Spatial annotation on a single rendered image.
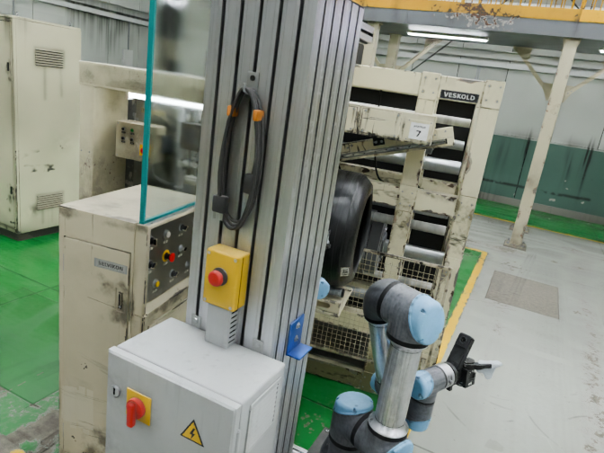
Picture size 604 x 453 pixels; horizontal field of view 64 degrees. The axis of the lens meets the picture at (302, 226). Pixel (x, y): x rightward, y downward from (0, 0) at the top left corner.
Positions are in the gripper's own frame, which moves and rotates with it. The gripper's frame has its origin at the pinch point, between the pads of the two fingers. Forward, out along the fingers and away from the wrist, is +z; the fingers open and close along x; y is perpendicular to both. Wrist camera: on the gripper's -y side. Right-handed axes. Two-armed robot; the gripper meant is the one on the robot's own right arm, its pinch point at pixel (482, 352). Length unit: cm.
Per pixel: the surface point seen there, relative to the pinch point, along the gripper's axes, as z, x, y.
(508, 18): 494, -296, -243
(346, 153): 40, -115, -61
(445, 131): 68, -73, -75
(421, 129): 51, -74, -75
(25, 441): -112, -166, 85
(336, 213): 0, -77, -36
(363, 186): 18, -78, -47
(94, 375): -93, -117, 34
